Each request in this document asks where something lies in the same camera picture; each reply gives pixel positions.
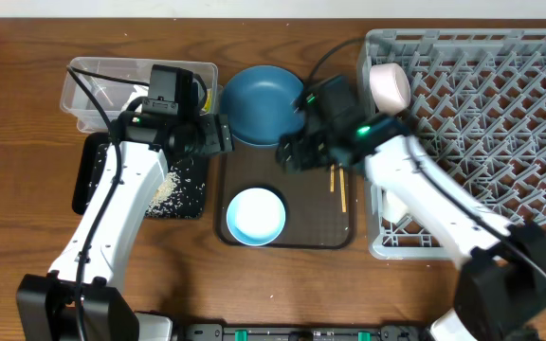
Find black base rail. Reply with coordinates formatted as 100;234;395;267
171;324;424;341

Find white cup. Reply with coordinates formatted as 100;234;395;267
381;190;410;224

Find yellow green snack wrapper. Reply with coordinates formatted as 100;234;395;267
202;89;212;114

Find light blue bowl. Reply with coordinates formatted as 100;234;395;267
226;188;286;246

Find dark brown serving tray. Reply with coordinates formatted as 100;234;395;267
215;137;356;249

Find dark blue plate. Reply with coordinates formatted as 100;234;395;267
220;65;304;147

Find wooden chopstick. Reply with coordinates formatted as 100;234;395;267
338;166;347;213
329;164;336;192

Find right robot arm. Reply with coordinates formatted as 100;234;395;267
276;70;546;340

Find spilled rice grains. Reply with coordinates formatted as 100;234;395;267
84;142;208;226

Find right wooden chopstick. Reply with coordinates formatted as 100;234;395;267
338;166;347;213

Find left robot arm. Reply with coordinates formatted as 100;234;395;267
16;64;233;340

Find white tissue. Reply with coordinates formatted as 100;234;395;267
122;93;146;113

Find clear plastic bin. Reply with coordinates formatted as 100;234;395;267
60;57;222;134

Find black waste tray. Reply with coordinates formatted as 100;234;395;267
72;133;209;219

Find left wooden chopstick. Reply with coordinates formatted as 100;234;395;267
329;164;336;192

